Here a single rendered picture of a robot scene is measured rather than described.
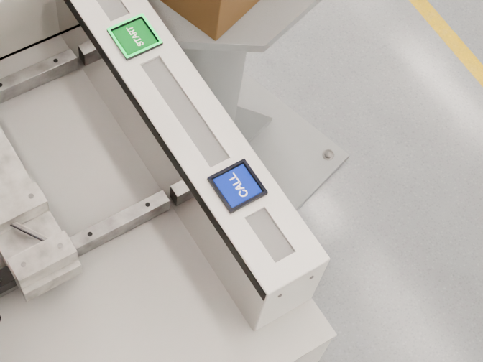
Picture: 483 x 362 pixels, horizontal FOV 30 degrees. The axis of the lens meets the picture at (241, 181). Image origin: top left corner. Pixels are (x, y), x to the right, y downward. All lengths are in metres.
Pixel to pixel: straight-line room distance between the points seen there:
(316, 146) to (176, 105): 1.12
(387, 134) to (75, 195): 1.24
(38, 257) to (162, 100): 0.26
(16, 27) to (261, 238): 0.50
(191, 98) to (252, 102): 1.14
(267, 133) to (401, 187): 0.36
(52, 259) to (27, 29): 0.39
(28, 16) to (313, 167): 1.08
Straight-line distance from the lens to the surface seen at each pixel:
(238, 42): 1.42
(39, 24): 1.39
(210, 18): 1.39
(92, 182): 1.29
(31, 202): 1.18
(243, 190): 1.12
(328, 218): 2.21
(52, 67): 1.35
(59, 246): 1.15
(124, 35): 1.24
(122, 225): 1.22
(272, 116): 2.31
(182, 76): 1.21
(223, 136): 1.16
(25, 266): 1.15
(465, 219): 2.30
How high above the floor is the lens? 1.96
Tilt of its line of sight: 62 degrees down
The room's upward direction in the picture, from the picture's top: 12 degrees clockwise
